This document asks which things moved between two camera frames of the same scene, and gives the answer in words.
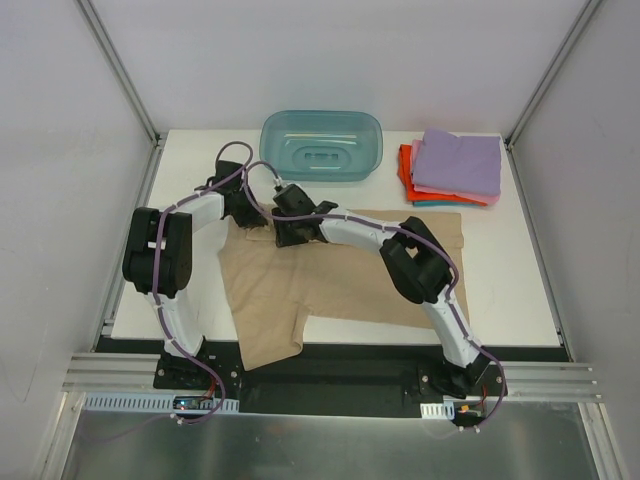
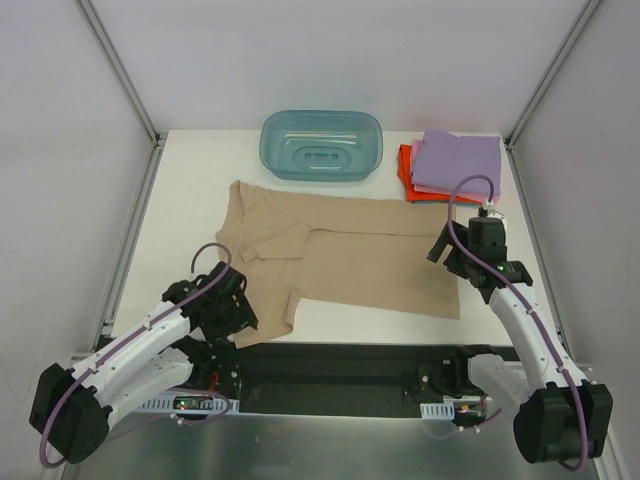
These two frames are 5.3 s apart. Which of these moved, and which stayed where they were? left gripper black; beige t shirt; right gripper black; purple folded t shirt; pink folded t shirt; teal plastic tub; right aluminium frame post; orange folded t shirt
Moved: right gripper black; left gripper black; beige t shirt
Stayed: pink folded t shirt; right aluminium frame post; orange folded t shirt; teal plastic tub; purple folded t shirt
